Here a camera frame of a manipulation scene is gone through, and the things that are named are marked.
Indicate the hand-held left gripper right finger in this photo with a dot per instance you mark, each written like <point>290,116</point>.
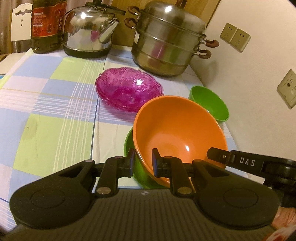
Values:
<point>156,163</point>

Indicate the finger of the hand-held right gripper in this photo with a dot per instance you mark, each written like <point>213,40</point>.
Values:
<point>219,157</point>

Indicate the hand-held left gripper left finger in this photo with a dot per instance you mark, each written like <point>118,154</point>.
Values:
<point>131,162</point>

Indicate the large green bowl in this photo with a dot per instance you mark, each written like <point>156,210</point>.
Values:
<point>129,144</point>

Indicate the orange bowl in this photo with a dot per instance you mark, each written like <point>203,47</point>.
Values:
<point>175,125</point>

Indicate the small green bowl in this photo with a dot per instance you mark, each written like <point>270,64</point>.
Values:
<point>208,102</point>

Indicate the purple glass dish front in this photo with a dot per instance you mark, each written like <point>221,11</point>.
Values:
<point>124,85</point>

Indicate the checked tablecloth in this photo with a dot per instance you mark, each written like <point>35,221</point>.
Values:
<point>50,111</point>

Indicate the steel steamer pot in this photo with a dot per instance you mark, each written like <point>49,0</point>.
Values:
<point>166,41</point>

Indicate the steel kettle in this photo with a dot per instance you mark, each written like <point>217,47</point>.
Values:
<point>85,30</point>

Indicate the white side table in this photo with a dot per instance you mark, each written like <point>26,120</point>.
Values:
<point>7,63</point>

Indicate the cooking oil bottle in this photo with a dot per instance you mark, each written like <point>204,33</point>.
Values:
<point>46,27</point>

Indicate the white chair back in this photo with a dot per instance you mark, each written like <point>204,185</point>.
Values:
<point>20,20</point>

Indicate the beige wall socket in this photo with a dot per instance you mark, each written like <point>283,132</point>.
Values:
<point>288,89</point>

